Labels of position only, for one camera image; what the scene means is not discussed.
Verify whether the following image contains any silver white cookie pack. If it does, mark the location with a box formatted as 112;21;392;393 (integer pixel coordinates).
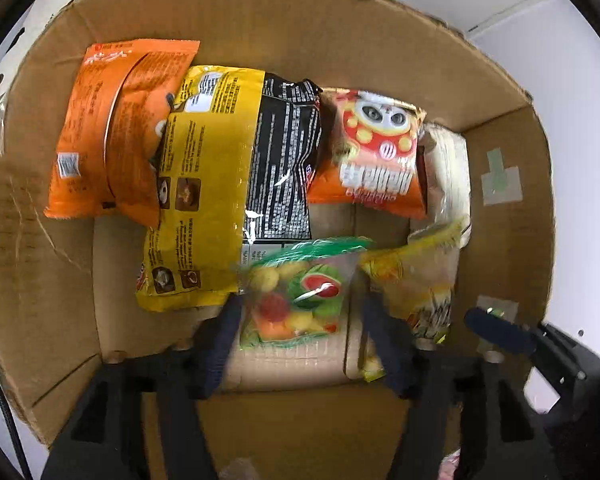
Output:
412;122;471;248

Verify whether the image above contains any fruit candy bag green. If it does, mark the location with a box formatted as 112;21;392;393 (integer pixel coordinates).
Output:
240;237;373;348

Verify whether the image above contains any orange snack bag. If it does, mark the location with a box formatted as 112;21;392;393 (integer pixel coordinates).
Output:
45;39;200;228

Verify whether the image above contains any yellow black snack bag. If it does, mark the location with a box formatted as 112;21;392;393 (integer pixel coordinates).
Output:
135;65;323;312

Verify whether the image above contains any black cable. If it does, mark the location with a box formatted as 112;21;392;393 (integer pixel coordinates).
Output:
0;349;34;480

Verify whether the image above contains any orange cartoon chips bag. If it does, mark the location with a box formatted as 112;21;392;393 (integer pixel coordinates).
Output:
308;88;427;219

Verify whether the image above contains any cardboard box blue front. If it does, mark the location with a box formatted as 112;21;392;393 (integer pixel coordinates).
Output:
0;0;555;479

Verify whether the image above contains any yellow chips bag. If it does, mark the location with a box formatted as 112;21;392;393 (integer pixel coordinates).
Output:
357;216;466;384

